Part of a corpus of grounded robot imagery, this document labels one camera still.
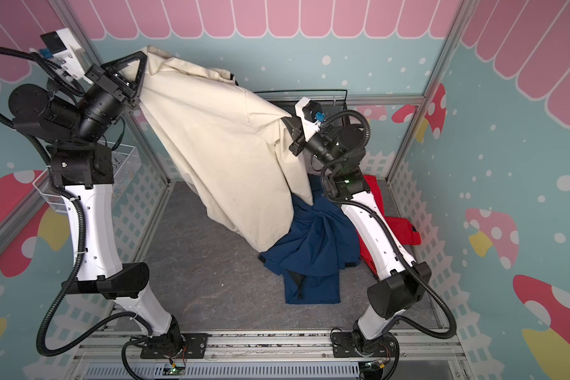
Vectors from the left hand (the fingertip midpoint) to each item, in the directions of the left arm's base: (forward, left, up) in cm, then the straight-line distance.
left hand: (150, 61), depth 45 cm
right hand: (+4, -25, -13) cm, 28 cm away
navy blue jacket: (-5, -40, -60) cm, 72 cm away
